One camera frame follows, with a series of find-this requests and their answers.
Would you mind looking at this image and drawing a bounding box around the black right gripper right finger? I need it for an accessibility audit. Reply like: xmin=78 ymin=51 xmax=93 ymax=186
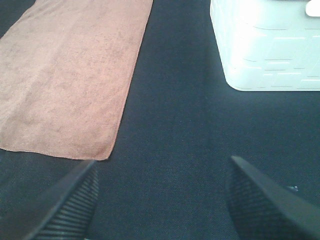
xmin=224 ymin=156 xmax=320 ymax=240

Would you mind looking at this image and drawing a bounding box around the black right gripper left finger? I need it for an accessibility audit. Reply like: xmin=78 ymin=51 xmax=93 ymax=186
xmin=0 ymin=160 xmax=99 ymax=240

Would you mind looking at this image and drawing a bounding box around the brown towel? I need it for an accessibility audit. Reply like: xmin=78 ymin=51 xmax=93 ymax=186
xmin=0 ymin=0 xmax=153 ymax=161

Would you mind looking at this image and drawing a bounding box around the black tablecloth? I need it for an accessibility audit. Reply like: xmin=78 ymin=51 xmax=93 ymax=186
xmin=0 ymin=0 xmax=320 ymax=240

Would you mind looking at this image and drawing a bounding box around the white plastic bin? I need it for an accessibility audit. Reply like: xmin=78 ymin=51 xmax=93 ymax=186
xmin=209 ymin=0 xmax=320 ymax=91

